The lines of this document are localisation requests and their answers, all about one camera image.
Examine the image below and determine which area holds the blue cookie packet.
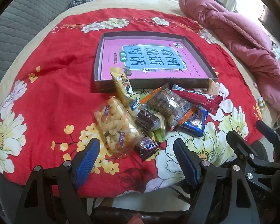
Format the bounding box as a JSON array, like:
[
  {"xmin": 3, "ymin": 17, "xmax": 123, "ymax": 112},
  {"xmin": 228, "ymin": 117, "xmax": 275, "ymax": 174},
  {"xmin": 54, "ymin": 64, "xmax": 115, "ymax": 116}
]
[{"xmin": 177, "ymin": 106, "xmax": 209, "ymax": 138}]

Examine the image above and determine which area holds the yellow snack packet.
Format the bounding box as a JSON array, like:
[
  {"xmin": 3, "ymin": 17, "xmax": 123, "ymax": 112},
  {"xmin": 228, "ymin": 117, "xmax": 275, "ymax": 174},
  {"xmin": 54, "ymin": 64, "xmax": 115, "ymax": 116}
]
[{"xmin": 110, "ymin": 67, "xmax": 144, "ymax": 118}]

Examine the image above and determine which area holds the clear orange-edged biscuit packet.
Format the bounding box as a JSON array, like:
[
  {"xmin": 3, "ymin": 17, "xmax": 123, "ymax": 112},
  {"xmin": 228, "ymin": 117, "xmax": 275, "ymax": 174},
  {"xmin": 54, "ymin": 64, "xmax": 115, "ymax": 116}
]
[{"xmin": 140, "ymin": 83, "xmax": 196, "ymax": 131}]

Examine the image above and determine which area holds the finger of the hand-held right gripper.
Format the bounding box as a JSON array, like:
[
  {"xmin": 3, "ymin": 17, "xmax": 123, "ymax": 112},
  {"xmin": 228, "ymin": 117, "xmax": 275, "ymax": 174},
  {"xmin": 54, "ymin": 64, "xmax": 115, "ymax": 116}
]
[
  {"xmin": 226, "ymin": 131, "xmax": 280, "ymax": 171},
  {"xmin": 255, "ymin": 121, "xmax": 280, "ymax": 159}
]

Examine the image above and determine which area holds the clear bag of puffed snacks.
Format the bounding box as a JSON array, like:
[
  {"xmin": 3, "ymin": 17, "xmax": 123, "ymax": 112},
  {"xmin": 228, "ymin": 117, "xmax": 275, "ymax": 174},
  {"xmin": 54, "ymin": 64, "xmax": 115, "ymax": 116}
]
[{"xmin": 93, "ymin": 97, "xmax": 143, "ymax": 158}]

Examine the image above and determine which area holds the white metal rack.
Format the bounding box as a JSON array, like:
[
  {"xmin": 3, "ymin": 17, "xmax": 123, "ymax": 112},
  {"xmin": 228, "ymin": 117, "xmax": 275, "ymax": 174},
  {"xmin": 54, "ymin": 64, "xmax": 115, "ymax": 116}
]
[{"xmin": 218, "ymin": 0, "xmax": 238, "ymax": 13}]

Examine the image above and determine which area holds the grey cardboard box tray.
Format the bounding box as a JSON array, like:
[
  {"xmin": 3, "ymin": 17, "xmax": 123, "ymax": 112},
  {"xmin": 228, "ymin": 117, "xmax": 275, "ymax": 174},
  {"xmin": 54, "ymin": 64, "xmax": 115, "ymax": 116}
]
[{"xmin": 91, "ymin": 31, "xmax": 218, "ymax": 93}]

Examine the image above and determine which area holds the grey quilted headboard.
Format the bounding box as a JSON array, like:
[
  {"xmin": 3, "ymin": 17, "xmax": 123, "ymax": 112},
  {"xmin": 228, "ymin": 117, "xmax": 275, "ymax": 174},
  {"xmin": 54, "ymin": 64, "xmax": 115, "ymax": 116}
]
[{"xmin": 0, "ymin": 0, "xmax": 83, "ymax": 96}]

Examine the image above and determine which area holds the dark chocolate bar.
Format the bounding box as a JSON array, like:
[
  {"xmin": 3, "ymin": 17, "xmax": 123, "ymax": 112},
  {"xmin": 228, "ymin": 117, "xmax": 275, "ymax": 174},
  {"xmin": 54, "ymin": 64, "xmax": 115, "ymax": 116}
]
[{"xmin": 133, "ymin": 138, "xmax": 160, "ymax": 161}]

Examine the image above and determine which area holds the beige bed sheet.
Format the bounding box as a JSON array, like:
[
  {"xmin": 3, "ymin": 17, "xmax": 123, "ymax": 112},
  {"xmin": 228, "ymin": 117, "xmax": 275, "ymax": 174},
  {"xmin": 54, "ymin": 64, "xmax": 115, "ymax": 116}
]
[{"xmin": 0, "ymin": 0, "xmax": 280, "ymax": 126}]

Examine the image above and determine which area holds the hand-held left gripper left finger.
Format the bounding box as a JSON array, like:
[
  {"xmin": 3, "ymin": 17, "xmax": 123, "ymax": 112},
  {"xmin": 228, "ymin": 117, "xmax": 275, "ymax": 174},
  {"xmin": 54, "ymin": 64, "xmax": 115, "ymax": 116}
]
[{"xmin": 15, "ymin": 138, "xmax": 101, "ymax": 224}]

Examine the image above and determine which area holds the green snack packet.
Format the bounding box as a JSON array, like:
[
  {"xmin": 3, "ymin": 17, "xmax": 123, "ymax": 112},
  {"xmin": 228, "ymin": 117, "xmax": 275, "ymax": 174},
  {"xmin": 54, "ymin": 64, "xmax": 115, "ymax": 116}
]
[{"xmin": 140, "ymin": 93, "xmax": 167, "ymax": 143}]

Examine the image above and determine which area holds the black wall television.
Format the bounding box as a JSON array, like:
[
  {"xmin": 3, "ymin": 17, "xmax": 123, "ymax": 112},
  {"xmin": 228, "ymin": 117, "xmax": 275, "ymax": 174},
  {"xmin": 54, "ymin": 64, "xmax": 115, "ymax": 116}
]
[{"xmin": 258, "ymin": 9, "xmax": 280, "ymax": 47}]

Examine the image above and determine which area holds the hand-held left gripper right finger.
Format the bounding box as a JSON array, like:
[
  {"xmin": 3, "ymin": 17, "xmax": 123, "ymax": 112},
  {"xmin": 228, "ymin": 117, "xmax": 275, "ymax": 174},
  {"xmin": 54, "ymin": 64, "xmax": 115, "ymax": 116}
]
[{"xmin": 173, "ymin": 138, "xmax": 259, "ymax": 224}]

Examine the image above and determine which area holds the blue patterned cloth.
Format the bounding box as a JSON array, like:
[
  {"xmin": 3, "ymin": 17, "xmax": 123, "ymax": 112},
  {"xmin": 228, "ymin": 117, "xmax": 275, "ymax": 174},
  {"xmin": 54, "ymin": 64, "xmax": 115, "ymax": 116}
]
[{"xmin": 69, "ymin": 0, "xmax": 102, "ymax": 8}]

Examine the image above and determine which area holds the red floral blanket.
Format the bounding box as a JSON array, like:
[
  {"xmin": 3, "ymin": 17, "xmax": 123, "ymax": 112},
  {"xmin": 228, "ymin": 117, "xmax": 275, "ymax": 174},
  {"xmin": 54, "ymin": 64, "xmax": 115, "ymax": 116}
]
[{"xmin": 0, "ymin": 8, "xmax": 264, "ymax": 197}]

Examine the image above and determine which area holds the red snack packet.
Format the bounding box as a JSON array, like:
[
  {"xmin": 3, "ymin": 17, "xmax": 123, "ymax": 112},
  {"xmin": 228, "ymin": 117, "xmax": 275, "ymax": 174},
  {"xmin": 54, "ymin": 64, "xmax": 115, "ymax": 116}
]
[{"xmin": 171, "ymin": 84, "xmax": 225, "ymax": 113}]

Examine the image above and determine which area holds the pink quilt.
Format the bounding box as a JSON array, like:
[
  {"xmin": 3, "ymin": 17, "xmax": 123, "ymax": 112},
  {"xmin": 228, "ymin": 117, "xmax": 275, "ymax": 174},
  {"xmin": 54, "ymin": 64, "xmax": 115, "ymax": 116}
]
[{"xmin": 178, "ymin": 0, "xmax": 280, "ymax": 119}]

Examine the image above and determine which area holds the tan snack packet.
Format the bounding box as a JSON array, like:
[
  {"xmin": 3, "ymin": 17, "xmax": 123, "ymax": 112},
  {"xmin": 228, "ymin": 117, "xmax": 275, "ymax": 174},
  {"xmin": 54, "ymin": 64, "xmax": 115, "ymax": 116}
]
[{"xmin": 206, "ymin": 78, "xmax": 218, "ymax": 96}]

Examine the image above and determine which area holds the brown chocolate cake packet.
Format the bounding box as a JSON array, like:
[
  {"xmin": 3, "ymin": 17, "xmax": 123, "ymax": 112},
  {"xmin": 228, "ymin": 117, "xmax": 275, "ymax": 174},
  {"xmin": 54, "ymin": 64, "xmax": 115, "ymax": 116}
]
[{"xmin": 134, "ymin": 108, "xmax": 161, "ymax": 133}]

